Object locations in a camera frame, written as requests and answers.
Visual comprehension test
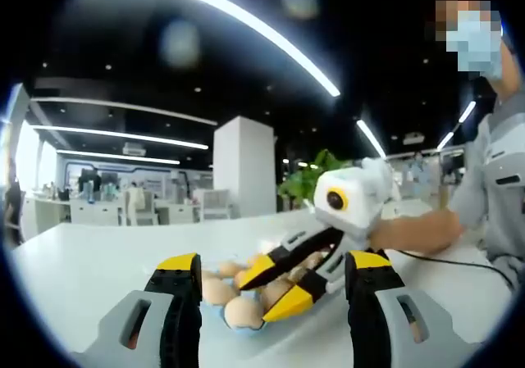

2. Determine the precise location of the cluster of brown eggs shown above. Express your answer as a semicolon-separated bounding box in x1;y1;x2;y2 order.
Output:
200;239;331;330

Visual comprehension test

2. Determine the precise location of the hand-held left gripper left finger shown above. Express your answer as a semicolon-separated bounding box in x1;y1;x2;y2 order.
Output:
80;252;204;368

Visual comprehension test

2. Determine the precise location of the green potted plant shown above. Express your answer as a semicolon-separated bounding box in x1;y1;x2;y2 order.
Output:
277;148;354;212

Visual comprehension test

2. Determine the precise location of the blue egg tray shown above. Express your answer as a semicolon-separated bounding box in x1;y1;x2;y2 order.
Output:
200;261;329;337

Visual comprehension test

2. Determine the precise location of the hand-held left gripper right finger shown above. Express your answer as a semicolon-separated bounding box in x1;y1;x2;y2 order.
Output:
344;248;468;368

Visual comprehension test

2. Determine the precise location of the long ceiling light strip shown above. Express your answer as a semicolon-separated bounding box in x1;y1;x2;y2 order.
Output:
32;125;209;151
436;100;477;151
75;0;341;98
355;118;387;159
56;149;181;166

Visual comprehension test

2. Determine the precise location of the white office chair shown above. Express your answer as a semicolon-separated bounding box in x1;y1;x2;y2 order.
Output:
199;188;233;221

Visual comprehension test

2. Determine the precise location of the operator in grey shirt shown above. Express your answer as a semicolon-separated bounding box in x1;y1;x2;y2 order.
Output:
449;91;525;291

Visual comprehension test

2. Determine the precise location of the beige backed office chair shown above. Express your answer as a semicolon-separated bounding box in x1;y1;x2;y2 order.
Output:
122;187;159;226

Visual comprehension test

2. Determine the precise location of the white square pillar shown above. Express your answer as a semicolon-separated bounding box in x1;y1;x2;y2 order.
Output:
212;116;278;218
2;83;32;180

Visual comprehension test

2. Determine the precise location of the white table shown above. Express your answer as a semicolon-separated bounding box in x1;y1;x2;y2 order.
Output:
10;198;514;368

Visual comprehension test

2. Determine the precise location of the person's head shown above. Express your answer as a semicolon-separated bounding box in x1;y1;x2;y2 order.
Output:
487;27;520;98

